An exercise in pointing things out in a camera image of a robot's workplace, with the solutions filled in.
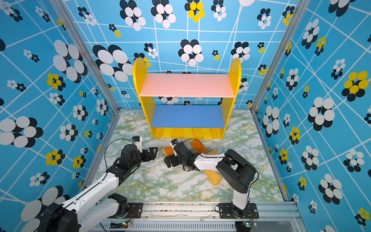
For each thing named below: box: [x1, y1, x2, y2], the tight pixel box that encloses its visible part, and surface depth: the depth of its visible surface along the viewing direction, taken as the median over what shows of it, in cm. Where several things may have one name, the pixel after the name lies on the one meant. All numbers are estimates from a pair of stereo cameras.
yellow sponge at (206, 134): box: [200, 128, 214, 140], surface depth 104 cm
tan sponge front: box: [204, 169, 222, 186], surface depth 84 cm
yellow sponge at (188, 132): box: [182, 127, 194, 138], surface depth 104 cm
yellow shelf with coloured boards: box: [132, 57, 242, 140], surface depth 98 cm
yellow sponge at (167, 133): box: [161, 127, 174, 139], surface depth 104 cm
